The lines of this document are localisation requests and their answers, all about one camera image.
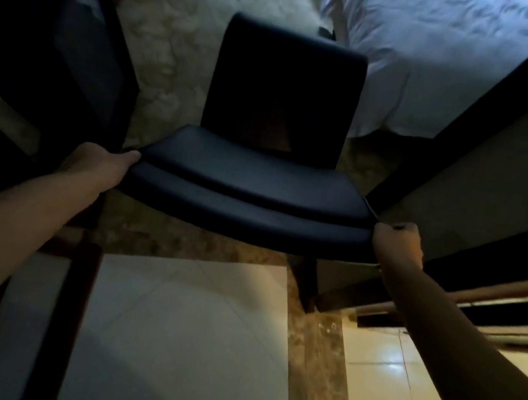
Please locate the person's left hand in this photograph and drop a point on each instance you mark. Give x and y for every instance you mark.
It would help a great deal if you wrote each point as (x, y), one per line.
(94, 166)

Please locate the person's right hand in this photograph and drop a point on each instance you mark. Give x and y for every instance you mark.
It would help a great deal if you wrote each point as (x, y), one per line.
(396, 246)

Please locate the person's left thumb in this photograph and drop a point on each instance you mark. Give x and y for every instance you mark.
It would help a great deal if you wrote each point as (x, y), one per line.
(126, 159)

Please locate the person's right thumb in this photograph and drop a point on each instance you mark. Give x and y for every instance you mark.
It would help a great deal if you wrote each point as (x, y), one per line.
(384, 228)

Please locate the dark blue leather chair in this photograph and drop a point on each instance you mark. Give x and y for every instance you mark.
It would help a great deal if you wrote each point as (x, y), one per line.
(264, 158)

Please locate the person's left forearm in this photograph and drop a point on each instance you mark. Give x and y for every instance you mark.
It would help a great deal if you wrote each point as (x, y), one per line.
(12, 234)

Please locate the person's right forearm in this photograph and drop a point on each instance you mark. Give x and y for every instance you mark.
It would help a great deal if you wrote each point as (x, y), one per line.
(466, 359)

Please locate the dark wooden cabinet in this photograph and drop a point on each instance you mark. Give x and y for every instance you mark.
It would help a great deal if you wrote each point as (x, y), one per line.
(43, 71)

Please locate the wooden rod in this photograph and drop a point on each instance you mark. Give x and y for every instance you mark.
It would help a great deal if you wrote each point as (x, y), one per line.
(484, 296)

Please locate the white bed with duvet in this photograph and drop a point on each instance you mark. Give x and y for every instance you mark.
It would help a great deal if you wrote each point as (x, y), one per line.
(437, 60)

